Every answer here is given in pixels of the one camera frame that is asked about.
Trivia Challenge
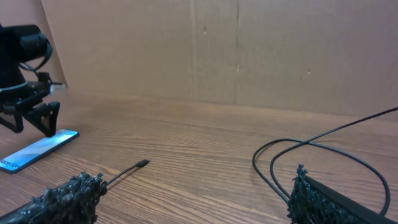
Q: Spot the black charger cable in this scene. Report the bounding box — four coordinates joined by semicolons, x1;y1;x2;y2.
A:
105;106;398;217

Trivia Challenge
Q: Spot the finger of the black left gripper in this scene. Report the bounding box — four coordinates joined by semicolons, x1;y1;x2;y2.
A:
0;111;24;133
24;101;60;137

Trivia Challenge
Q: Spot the black smartphone with blue screen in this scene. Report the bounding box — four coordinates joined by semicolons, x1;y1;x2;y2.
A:
1;129;80;174

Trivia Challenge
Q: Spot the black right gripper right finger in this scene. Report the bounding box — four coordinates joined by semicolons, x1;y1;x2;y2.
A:
287;165;397;224

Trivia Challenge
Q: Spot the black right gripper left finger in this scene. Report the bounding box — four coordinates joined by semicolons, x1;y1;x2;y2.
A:
1;172;108;224

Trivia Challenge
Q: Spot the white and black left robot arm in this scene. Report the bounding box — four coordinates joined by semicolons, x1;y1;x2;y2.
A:
1;24;65;137

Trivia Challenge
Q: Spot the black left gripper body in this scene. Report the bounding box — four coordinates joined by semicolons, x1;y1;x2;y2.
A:
1;72;66;116

